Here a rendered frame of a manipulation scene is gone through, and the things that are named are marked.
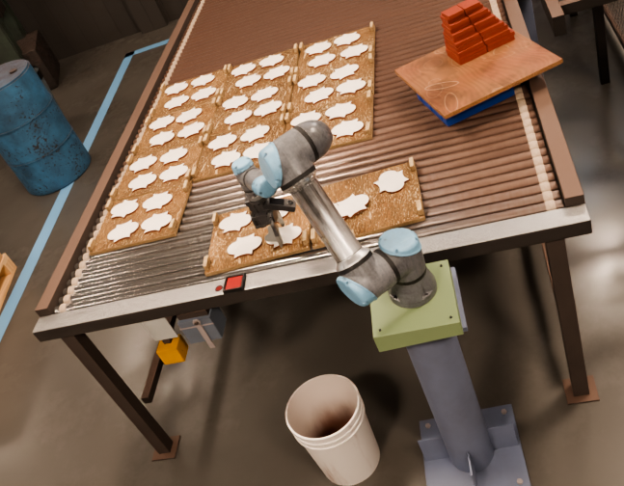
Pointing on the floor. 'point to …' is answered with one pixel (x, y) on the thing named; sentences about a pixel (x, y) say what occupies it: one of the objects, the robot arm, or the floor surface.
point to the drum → (32, 130)
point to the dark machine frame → (555, 11)
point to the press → (18, 42)
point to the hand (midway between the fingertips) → (284, 235)
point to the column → (463, 421)
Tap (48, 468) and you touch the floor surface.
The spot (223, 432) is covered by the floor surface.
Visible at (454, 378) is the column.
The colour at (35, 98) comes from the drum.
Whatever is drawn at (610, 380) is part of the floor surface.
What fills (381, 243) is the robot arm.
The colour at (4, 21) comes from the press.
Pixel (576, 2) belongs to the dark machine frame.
